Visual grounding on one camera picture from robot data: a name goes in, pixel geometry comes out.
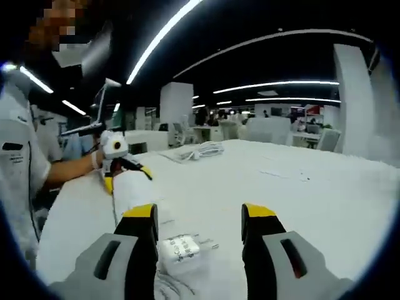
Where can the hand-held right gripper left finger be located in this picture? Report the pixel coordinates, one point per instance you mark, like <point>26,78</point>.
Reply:
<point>137,250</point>

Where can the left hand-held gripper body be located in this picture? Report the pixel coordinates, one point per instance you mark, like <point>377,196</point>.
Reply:
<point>114,147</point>

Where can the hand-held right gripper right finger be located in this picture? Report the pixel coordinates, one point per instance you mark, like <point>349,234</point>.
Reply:
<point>265,256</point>

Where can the white power strip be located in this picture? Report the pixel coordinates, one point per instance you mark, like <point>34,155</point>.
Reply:
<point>137,193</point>

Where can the white charger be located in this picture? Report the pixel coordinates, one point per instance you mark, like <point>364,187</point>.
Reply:
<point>180,254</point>

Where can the white desk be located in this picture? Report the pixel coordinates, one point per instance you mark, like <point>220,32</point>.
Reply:
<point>250,187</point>

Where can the long ceiling light strip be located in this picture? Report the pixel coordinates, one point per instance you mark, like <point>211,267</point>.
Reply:
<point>162,34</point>

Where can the person's left hand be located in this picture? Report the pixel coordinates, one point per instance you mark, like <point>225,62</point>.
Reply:
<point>97,160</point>

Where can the open laptop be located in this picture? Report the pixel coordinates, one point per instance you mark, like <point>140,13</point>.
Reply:
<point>107,100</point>

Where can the white office chair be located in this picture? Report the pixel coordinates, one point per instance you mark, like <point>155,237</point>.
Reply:
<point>181,132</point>
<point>329,140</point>

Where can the person in white shirt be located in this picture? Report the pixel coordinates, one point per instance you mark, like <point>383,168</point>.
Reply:
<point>18,162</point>

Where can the ceiling air conditioner unit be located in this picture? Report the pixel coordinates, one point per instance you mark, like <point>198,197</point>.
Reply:
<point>97,53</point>

